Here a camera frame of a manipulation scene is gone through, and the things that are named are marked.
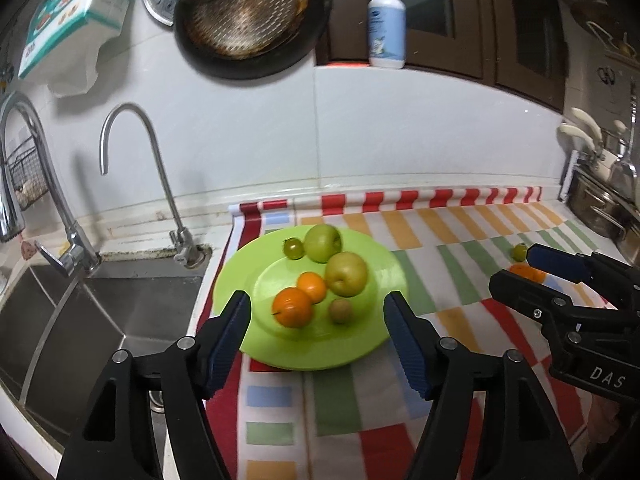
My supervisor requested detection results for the white pan handle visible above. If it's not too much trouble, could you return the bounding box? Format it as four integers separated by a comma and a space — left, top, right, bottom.
570, 107, 604, 142
557, 124, 596, 154

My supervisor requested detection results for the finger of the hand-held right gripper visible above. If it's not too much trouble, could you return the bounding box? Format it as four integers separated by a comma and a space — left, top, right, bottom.
526, 243, 640, 311
489, 270, 623, 333

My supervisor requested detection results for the black wire basket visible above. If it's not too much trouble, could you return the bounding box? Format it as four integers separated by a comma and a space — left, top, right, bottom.
4, 139, 52, 212

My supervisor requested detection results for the yellow-green apple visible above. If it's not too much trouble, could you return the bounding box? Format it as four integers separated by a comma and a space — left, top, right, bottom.
325, 252, 369, 297

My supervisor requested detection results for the orange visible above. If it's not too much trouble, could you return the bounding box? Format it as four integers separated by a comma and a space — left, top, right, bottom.
272, 287, 315, 329
297, 271, 328, 305
509, 264, 550, 286

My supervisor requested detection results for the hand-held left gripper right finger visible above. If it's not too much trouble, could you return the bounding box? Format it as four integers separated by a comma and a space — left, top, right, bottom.
384, 291, 581, 480

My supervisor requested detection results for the golden perforated strainer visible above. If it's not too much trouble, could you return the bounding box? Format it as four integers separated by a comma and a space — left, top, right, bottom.
186, 0, 309, 59

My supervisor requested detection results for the chrome pull-down faucet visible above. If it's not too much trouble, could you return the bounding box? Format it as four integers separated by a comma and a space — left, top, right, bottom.
0, 91, 102, 278

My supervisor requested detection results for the chrome gooseneck faucet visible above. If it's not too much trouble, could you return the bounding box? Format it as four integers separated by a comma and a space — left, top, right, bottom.
98, 103, 207, 268

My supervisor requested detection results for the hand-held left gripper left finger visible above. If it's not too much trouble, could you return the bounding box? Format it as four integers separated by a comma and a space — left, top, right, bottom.
56, 290, 252, 480

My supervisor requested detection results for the teal white tissue pack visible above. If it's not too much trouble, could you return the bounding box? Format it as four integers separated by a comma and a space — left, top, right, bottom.
18, 0, 144, 99

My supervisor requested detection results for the striped colourful tablecloth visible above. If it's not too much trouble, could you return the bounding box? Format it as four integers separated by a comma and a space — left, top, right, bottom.
202, 186, 640, 480

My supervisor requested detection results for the green apple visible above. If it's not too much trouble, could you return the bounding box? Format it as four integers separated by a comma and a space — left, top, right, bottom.
304, 224, 342, 264

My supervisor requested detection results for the person's right hand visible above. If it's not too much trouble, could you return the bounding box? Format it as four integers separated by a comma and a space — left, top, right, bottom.
588, 397, 624, 445

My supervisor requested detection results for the brown kiwi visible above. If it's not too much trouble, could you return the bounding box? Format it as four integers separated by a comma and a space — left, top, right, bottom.
328, 298, 354, 325

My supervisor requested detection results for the stainless steel sink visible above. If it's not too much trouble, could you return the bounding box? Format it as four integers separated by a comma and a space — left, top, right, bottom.
0, 255, 212, 443

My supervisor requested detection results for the stainless steel pot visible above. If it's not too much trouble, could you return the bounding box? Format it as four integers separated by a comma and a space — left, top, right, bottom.
567, 170, 632, 239

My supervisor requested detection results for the metal ladle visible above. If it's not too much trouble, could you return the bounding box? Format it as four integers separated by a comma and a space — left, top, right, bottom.
607, 100, 640, 202

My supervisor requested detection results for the white wire wall rack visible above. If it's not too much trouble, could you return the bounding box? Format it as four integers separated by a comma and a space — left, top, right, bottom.
585, 20, 640, 62

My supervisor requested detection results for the dark brown window frame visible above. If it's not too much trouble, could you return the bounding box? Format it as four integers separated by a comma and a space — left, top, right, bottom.
315, 0, 572, 114

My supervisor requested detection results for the green plate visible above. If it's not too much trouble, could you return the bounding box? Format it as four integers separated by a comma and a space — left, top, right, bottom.
211, 225, 408, 372

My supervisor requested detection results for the white blue soap dispenser bottle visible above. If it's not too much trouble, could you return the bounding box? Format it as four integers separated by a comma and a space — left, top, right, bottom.
367, 0, 407, 69

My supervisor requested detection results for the black frying pan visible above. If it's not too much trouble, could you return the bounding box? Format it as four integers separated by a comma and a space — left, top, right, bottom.
173, 0, 329, 81

